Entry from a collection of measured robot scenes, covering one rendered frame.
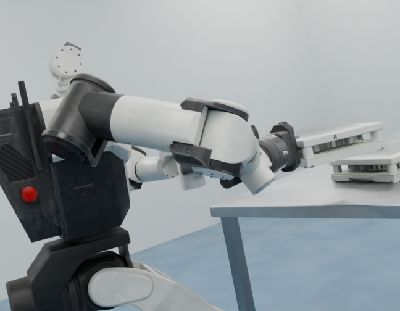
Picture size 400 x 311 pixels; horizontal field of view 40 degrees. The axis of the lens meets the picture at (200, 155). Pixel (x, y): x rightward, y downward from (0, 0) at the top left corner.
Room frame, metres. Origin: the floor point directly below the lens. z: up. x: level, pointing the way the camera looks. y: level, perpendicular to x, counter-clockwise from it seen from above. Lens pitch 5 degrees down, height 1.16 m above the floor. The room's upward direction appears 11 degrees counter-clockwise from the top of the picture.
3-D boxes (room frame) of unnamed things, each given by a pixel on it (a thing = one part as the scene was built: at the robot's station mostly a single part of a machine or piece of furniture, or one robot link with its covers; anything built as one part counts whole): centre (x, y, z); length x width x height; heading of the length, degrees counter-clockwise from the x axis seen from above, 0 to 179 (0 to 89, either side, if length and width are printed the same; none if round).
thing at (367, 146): (1.50, -0.33, 0.97); 0.24 x 0.24 x 0.02; 21
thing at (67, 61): (1.27, 0.26, 1.30); 0.10 x 0.07 x 0.09; 21
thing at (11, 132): (1.26, 0.32, 1.10); 0.34 x 0.30 x 0.36; 21
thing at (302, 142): (1.50, -0.33, 1.02); 0.25 x 0.24 x 0.02; 21
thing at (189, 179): (1.45, 0.01, 1.01); 0.11 x 0.11 x 0.11; 13
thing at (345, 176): (1.71, -0.57, 0.85); 0.24 x 0.24 x 0.02; 31
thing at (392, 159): (1.71, -0.57, 0.90); 0.25 x 0.24 x 0.02; 31
